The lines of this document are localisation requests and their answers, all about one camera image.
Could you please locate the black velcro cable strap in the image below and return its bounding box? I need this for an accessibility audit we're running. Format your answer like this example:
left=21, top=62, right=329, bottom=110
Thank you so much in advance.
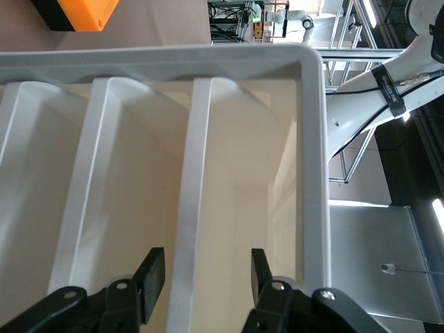
left=370, top=64, right=407, bottom=119

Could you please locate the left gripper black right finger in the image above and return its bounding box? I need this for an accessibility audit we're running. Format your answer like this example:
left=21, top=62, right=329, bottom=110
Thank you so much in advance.
left=251, top=248, right=275, bottom=308

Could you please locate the background equipment rack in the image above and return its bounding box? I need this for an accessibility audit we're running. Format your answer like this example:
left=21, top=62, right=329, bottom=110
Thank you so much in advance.
left=207, top=0, right=291, bottom=44

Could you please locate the orange button enclosure box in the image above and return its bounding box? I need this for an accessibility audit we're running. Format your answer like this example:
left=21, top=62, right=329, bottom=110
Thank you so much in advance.
left=30, top=0, right=121, bottom=33

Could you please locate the ceiling light strip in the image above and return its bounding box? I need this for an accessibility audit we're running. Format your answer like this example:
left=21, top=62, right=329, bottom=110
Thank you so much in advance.
left=432, top=198, right=444, bottom=226
left=360, top=0, right=378, bottom=29

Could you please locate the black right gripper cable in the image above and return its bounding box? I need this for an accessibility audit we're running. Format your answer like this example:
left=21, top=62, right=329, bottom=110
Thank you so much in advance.
left=327, top=69, right=444, bottom=160

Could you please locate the aluminium frame extrusion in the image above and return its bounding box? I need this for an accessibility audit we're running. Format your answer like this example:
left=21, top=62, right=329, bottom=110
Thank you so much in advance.
left=317, top=0, right=405, bottom=185

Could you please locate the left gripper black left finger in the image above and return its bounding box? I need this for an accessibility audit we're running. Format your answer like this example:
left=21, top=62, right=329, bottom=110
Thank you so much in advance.
left=133, top=246, right=166, bottom=325

